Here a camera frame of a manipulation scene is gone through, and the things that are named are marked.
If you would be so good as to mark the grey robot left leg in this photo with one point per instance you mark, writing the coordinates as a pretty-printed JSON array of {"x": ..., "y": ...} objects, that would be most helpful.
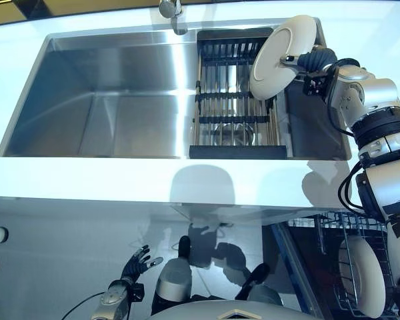
[{"x": 173, "y": 280}]

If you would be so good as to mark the grey robot right leg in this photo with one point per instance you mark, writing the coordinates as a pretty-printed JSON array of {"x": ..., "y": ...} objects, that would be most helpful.
[{"x": 263, "y": 293}]

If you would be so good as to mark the steel sink drain strainer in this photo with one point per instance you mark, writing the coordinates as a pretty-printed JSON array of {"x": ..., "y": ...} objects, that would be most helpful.
[{"x": 240, "y": 131}]

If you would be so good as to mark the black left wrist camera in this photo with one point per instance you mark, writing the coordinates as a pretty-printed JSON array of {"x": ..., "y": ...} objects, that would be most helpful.
[{"x": 137, "y": 290}]

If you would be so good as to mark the black window frame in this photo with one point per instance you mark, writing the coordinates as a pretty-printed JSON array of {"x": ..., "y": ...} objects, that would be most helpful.
[{"x": 36, "y": 4}]

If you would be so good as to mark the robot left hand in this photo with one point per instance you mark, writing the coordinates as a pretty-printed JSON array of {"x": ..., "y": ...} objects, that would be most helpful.
[{"x": 135, "y": 268}]

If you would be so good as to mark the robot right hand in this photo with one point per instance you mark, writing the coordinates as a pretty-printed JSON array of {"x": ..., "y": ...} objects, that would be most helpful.
[{"x": 318, "y": 58}]

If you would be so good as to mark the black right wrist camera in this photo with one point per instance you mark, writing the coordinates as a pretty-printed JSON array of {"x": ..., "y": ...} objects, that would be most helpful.
[{"x": 320, "y": 81}]

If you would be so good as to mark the stainless steel sink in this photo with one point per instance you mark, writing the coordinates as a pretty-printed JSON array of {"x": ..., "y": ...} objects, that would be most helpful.
[{"x": 103, "y": 100}]

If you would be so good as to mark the black dish drying rack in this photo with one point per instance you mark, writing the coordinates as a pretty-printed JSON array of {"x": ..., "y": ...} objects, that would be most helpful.
[{"x": 220, "y": 36}]

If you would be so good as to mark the chrome kitchen faucet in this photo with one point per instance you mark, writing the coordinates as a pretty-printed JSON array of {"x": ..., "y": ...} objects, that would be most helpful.
[{"x": 170, "y": 8}]

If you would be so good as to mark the cream ceramic plate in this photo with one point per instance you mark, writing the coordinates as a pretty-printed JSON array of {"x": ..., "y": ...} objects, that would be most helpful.
[
  {"x": 276, "y": 66},
  {"x": 363, "y": 276}
]

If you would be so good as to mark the grey robot leg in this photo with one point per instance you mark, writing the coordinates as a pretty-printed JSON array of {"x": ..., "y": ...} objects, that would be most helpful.
[
  {"x": 173, "y": 280},
  {"x": 263, "y": 293}
]

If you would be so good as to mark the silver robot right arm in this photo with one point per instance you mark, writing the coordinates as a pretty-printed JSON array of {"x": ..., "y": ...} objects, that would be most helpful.
[{"x": 376, "y": 96}]

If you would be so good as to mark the grey robot torso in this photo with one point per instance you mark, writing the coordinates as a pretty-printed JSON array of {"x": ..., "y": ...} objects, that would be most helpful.
[{"x": 213, "y": 311}]

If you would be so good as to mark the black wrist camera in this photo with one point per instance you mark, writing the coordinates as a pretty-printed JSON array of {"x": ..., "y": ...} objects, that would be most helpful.
[
  {"x": 137, "y": 290},
  {"x": 320, "y": 81}
]

